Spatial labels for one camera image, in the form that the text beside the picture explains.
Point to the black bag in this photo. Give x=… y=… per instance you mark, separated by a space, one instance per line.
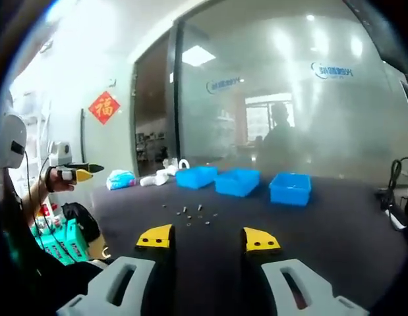
x=81 y=220

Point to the red white box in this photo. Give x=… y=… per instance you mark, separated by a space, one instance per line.
x=47 y=214

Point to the person's black clothing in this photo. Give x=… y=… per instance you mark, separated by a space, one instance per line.
x=32 y=283

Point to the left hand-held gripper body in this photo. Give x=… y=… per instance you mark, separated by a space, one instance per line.
x=60 y=151

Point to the white curved hook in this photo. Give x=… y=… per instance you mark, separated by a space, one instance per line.
x=180 y=164

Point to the screws nuts washers group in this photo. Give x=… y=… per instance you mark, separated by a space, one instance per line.
x=200 y=207

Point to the red diamond wall decoration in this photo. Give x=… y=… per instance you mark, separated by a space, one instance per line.
x=104 y=108

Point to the blue logo decal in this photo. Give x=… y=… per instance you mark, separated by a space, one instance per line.
x=223 y=85

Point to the white storage shelf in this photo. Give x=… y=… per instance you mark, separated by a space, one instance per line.
x=35 y=121

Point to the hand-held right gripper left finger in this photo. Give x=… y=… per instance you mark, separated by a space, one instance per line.
x=101 y=289

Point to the dark wristband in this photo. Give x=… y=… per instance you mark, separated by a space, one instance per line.
x=50 y=181

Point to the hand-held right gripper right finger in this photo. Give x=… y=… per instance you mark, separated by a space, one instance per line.
x=319 y=296

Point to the green plastic crate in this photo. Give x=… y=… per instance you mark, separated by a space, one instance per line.
x=62 y=243

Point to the person's left hand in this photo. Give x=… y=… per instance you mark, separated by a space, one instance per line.
x=63 y=186

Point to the blue plastic bin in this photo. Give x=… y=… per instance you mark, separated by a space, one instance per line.
x=195 y=179
x=236 y=186
x=289 y=194

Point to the dark door frame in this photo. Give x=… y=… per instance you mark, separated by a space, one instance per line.
x=177 y=98

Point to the blue white tissue pack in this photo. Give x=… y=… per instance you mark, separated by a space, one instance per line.
x=121 y=180

